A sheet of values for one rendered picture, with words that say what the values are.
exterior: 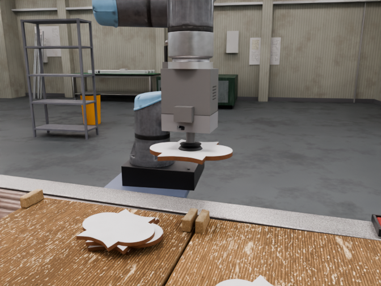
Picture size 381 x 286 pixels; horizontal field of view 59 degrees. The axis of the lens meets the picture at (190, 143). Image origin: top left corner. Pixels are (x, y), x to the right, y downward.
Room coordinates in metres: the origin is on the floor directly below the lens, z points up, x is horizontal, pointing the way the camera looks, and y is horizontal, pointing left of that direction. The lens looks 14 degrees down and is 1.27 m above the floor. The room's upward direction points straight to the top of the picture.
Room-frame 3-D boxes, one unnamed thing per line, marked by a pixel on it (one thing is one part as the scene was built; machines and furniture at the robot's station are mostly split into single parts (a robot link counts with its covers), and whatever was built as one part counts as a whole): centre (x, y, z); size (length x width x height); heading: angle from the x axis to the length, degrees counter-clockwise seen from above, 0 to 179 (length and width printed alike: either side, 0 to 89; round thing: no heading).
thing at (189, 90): (0.57, 0.01, 1.21); 0.10 x 0.09 x 0.16; 164
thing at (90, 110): (6.87, 2.02, 0.31); 0.41 x 0.39 x 0.62; 80
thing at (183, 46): (0.58, 0.00, 1.29); 0.08 x 0.08 x 0.05
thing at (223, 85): (10.05, -0.28, 0.42); 2.12 x 1.93 x 0.83; 80
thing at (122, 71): (10.98, 2.37, 0.50); 2.76 x 1.03 x 1.00; 80
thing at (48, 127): (5.70, 2.13, 0.94); 0.99 x 0.41 x 1.88; 78
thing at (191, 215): (0.64, 0.00, 0.95); 0.06 x 0.02 x 0.03; 163
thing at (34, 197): (0.75, 0.37, 0.95); 0.06 x 0.02 x 0.03; 163
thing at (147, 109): (1.10, 0.12, 1.10); 0.13 x 0.12 x 0.14; 88
